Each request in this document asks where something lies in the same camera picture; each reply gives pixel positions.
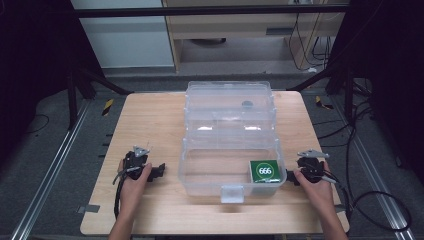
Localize light wooden desk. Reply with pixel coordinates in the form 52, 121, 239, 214
161, 0, 350, 73

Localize black floor cables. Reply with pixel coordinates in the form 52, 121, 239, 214
312, 99, 379, 174

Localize small green box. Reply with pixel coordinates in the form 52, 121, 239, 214
249, 159, 282, 184

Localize yellow black floor tape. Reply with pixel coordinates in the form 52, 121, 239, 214
314, 95, 335, 111
101, 98, 115, 117

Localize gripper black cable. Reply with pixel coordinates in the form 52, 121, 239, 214
328, 171, 413, 233
112, 168, 132, 220

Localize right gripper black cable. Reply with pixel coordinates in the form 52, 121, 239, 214
328, 171, 413, 233

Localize black curtain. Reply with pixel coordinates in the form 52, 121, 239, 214
0, 0, 105, 168
328, 0, 424, 188

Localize person's right hand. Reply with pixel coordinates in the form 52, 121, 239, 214
293, 160, 337, 216

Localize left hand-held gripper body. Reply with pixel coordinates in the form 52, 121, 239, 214
122, 145, 151, 181

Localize black metal stand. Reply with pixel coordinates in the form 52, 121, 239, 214
286, 59, 356, 125
65, 64, 135, 132

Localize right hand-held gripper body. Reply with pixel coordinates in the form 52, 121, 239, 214
296, 148, 331, 184

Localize thin black floor cable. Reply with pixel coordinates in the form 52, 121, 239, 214
25, 113, 51, 135

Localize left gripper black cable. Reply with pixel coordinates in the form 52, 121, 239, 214
112, 168, 132, 220

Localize aluminium floor rail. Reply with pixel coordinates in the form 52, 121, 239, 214
329, 96, 417, 240
9, 99, 92, 240

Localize black horizontal frame bar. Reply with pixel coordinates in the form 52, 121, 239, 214
73, 4, 350, 19

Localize person's left hand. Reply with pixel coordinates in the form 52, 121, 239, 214
117, 159, 153, 216

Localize white cabinet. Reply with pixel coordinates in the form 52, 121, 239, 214
70, 0, 176, 70

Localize grey tape strip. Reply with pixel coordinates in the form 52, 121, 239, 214
76, 204, 101, 215

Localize clear plastic storage box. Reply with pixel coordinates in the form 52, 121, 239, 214
177, 80, 289, 205

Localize hanging black cables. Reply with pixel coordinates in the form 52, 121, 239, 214
287, 12, 335, 73

